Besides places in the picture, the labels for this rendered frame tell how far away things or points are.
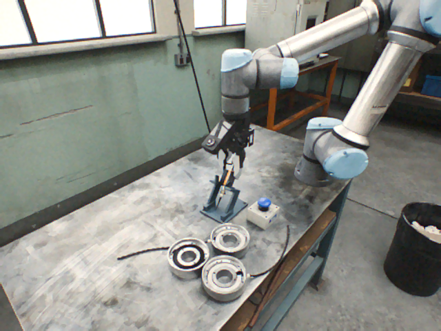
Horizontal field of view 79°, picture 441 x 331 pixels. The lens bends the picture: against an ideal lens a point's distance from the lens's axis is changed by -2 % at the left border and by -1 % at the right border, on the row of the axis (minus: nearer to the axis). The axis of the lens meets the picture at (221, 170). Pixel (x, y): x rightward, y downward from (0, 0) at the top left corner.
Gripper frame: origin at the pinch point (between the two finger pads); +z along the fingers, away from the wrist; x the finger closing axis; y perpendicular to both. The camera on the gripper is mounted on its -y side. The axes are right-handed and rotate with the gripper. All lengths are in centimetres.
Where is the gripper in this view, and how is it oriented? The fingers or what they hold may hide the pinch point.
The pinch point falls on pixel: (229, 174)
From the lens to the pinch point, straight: 84.4
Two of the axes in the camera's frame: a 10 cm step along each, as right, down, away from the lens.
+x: -7.8, -3.4, 5.3
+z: 0.0, 8.4, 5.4
